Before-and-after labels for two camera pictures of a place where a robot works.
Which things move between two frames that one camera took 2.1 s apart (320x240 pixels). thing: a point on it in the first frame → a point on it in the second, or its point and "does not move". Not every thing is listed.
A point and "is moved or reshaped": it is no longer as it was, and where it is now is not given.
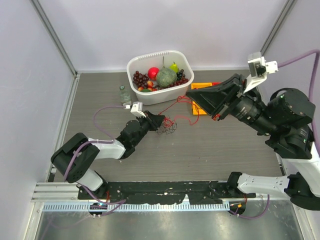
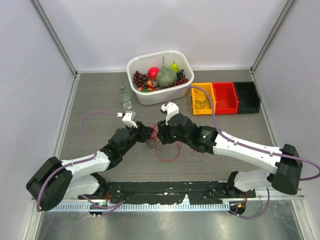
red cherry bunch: [179, 82] does not move
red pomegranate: [152, 73] does not move
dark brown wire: [167, 125] is moved or reshaped
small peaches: [150, 84] does not move
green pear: [174, 67] does not move
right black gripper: [228, 95] → [163, 134]
